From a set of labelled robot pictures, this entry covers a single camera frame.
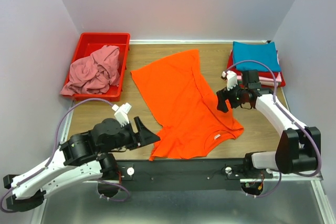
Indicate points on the orange t-shirt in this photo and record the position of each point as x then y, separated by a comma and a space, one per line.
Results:
184, 104

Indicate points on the blue folded t-shirt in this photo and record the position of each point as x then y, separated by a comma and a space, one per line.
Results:
264, 53

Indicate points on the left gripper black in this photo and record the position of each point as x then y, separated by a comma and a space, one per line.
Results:
145, 136

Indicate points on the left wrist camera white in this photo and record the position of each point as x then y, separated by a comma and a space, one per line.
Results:
121, 113

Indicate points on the dusty pink crumpled t-shirt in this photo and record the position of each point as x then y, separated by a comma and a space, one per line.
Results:
94, 74

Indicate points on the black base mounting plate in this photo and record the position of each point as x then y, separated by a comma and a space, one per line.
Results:
183, 175

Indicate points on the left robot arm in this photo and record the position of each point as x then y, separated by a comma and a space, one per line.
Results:
85, 156

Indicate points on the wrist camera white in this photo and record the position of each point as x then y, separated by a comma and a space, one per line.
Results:
231, 79
121, 113

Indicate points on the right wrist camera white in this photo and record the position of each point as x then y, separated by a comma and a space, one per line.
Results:
231, 79

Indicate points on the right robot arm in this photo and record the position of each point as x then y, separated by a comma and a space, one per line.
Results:
298, 150

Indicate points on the aluminium rail frame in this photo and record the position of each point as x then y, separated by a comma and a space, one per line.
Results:
323, 209

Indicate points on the pink folded t-shirt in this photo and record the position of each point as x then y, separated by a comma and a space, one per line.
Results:
265, 79

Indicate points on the red plastic bin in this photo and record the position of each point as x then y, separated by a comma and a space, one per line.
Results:
90, 42

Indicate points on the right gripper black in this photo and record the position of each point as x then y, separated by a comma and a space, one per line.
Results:
222, 95

